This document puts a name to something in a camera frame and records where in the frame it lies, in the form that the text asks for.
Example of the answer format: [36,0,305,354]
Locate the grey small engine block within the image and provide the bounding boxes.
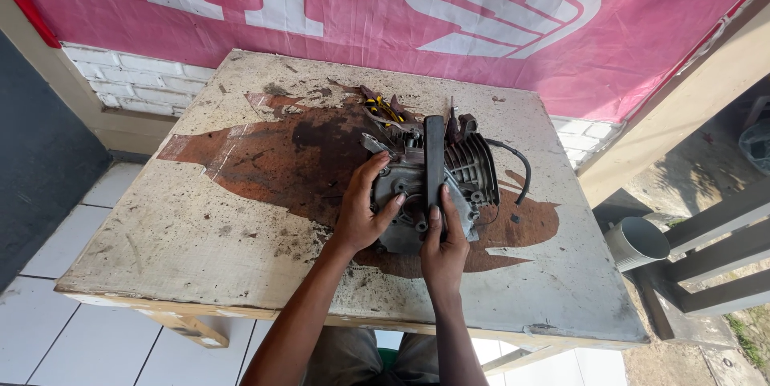
[360,97,502,256]

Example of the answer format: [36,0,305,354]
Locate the dark wooden fence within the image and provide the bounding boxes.
[632,177,770,340]

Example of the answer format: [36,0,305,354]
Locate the pink and white banner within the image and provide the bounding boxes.
[0,0,770,124]

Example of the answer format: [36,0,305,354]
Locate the yellow and black wires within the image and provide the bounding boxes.
[360,85,416,131]

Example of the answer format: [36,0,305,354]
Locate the black bar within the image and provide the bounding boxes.
[423,115,446,209]

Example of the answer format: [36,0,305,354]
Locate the person's left hand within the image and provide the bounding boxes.
[330,150,407,254]

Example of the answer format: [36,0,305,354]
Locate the black rubber hose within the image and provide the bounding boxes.
[485,138,532,206]

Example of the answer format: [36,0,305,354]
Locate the person's right hand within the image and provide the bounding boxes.
[419,184,470,291]

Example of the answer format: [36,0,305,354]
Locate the person's grey trousers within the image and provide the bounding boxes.
[301,326,443,386]

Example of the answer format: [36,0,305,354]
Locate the worn wooden table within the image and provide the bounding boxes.
[54,49,650,375]

